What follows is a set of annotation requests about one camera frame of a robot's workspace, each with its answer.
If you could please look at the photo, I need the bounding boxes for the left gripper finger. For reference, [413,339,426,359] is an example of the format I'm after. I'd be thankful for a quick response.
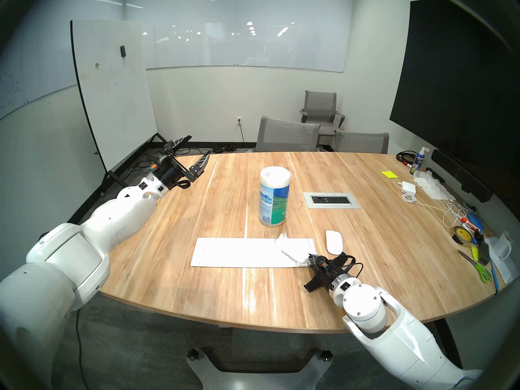
[162,135,192,156]
[190,151,212,182]

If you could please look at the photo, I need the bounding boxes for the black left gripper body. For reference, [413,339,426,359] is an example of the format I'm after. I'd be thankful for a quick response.
[157,156,194,189]

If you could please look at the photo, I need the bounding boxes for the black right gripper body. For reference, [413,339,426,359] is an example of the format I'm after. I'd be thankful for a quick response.
[304,253,353,293]

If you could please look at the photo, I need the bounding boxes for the white disinfecting wipe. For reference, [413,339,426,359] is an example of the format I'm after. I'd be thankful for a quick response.
[276,232,311,267]

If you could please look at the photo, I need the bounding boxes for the disinfecting wipes canister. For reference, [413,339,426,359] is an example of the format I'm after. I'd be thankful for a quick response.
[259,166,292,227]

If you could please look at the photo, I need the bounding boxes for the white computer mouse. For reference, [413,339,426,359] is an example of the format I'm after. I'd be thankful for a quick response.
[326,230,344,256]

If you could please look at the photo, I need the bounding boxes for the grey table power outlet box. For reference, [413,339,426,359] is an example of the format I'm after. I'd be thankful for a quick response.
[303,192,361,209]

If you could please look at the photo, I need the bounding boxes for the white keyboard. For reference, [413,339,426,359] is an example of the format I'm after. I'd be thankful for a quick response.
[191,238,319,269]

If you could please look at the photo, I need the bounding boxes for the mobile whiteboard on stand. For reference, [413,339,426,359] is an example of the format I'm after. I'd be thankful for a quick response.
[70,19,177,186]

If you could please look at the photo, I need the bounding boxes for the grey mesh office chair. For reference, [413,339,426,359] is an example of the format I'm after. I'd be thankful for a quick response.
[256,116,321,153]
[334,130,389,154]

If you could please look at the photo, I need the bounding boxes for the grey office chair with armrests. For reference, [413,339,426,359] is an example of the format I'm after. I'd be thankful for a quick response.
[300,91,346,152]

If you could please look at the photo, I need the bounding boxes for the crumpled white tissue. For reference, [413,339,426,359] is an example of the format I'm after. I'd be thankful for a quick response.
[414,171,455,201]

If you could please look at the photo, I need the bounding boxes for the black table leg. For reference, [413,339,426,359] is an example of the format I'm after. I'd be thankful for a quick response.
[434,318,466,371]

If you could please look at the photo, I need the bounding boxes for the black yellow tape roll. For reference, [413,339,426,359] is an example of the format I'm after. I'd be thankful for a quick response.
[452,225,478,247]

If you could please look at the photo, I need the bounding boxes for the whiteboard cleaner spray bottle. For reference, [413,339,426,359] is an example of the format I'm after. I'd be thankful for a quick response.
[409,146,429,175]

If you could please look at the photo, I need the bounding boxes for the blue packet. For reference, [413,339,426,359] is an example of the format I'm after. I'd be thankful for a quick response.
[463,212,485,231]

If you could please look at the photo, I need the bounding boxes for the black video sound bar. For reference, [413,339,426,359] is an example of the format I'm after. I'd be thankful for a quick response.
[431,149,493,203]

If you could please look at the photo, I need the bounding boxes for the white mug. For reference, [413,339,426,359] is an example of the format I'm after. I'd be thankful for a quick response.
[494,231,514,260]

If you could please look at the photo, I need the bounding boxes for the white paper sheet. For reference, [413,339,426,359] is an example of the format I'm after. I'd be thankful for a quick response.
[483,237,520,284]

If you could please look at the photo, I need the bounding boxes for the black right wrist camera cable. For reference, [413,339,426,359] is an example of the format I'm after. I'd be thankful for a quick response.
[341,253,364,278]

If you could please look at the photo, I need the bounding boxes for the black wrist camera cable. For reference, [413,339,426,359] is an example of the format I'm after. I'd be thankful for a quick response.
[341,253,364,278]
[75,310,85,390]

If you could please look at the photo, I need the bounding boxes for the white charging cable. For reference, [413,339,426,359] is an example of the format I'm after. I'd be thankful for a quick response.
[392,181,470,229]

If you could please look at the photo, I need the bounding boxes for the large glass wall board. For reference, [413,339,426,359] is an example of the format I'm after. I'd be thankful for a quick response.
[124,0,352,74]

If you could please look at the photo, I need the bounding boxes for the green handled scissors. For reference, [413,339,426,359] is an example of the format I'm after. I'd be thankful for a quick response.
[457,249,493,283]

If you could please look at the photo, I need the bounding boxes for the side wall whiteboard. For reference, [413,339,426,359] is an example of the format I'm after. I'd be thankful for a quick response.
[0,3,78,121]

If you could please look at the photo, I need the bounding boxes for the black left wrist camera cable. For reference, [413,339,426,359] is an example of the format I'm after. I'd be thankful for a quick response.
[75,310,85,390]

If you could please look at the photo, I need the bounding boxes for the large black wall screen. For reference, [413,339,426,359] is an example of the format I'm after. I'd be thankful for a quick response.
[389,0,520,215]

